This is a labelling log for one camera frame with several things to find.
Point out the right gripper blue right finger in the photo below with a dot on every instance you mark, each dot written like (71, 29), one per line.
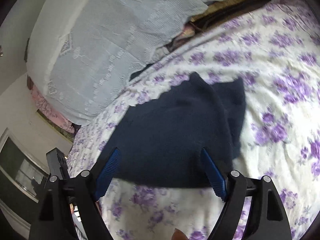
(266, 219)

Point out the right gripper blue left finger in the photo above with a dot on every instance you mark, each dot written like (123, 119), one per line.
(55, 218)

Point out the navy knit sweater yellow trim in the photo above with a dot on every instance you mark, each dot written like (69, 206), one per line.
(160, 141)

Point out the fingertip of a hand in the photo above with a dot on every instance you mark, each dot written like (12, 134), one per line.
(178, 235)

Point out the dark glass-front cabinet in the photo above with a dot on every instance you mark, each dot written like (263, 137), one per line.
(19, 170)

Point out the pink floral folded fabric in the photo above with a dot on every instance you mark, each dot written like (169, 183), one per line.
(54, 118)

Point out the pale blue lace cover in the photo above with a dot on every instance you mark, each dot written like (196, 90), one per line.
(81, 53)

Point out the stacked brown folded fabrics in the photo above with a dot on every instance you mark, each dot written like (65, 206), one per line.
(216, 14)

